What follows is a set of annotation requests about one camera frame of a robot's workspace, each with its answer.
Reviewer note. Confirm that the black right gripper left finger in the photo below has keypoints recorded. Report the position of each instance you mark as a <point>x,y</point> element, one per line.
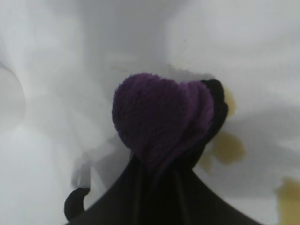
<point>117,206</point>

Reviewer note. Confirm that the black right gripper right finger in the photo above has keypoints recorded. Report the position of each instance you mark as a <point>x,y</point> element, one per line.
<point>206,208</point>

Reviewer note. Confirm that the purple and black cloth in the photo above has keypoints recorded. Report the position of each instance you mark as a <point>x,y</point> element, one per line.
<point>159,112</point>

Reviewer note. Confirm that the white paper cup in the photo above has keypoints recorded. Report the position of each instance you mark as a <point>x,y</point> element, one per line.
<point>9,93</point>

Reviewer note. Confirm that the brown liquid spill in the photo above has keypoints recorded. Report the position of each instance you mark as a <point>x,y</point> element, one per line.
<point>229,147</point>

